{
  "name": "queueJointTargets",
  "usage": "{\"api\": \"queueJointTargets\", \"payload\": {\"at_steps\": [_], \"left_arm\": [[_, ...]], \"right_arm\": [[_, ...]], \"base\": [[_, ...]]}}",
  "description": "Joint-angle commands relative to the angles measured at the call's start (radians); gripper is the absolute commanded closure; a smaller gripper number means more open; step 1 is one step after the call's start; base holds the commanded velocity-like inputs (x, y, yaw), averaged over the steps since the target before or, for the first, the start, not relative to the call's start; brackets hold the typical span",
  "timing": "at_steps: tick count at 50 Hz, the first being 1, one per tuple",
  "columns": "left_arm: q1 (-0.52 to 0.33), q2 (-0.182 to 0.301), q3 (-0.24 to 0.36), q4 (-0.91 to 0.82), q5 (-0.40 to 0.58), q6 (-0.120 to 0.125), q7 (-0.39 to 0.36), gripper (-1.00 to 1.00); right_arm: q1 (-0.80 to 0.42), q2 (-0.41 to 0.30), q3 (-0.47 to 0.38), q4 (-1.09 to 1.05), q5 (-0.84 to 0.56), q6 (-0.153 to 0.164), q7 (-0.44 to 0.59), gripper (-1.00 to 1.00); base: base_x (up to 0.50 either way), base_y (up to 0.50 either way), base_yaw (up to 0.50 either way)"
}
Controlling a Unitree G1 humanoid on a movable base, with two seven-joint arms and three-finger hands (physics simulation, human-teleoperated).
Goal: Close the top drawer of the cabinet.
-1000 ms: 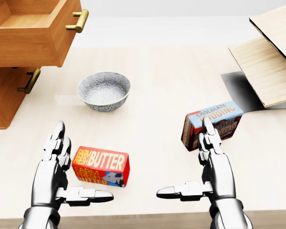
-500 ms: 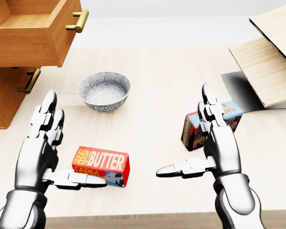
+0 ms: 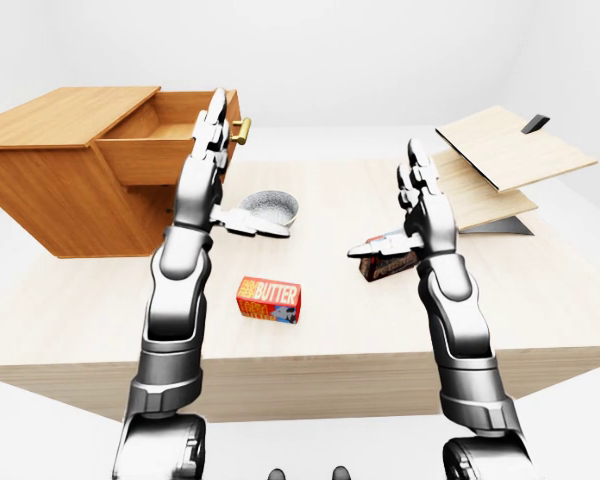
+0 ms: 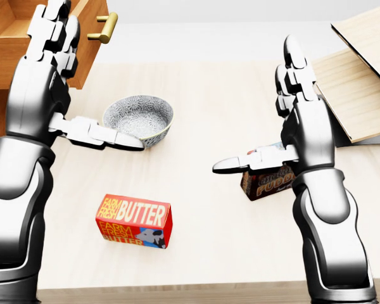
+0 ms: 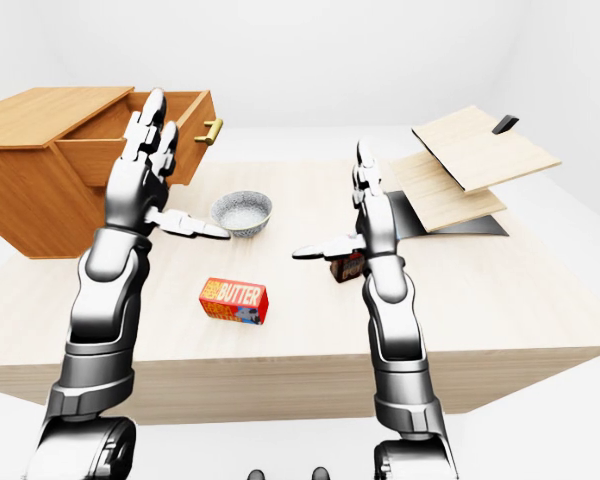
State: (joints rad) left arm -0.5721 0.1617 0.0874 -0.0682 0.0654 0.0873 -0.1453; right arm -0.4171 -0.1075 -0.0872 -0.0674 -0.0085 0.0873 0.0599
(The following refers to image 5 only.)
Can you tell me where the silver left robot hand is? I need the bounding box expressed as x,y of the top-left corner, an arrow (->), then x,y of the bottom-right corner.
101,88 -> 232,241

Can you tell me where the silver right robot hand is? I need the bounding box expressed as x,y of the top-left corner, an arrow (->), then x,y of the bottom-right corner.
291,139 -> 402,261

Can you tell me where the wooden cabinet drawer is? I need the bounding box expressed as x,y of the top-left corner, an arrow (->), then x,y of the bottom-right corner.
54,89 -> 217,189

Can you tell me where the wooden cabinet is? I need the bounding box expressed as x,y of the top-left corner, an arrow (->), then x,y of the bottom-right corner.
0,86 -> 216,260

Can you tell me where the flat black plate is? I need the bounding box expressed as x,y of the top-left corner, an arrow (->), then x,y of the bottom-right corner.
383,189 -> 510,239

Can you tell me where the dark brown printed box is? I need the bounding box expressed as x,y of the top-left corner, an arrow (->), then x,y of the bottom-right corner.
329,252 -> 367,285

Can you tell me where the pale wooden board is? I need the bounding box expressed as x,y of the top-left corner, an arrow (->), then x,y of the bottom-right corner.
411,104 -> 563,194
389,149 -> 509,234

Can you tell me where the grey patterned bowl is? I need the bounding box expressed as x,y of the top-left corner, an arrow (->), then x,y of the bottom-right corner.
209,190 -> 274,239

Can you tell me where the red butter box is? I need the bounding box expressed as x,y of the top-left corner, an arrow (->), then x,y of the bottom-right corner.
198,277 -> 270,326

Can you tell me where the small black block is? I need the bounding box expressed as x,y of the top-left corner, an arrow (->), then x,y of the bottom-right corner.
491,114 -> 520,136

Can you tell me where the brass drawer handle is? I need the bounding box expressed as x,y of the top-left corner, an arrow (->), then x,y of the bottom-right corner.
193,118 -> 225,147

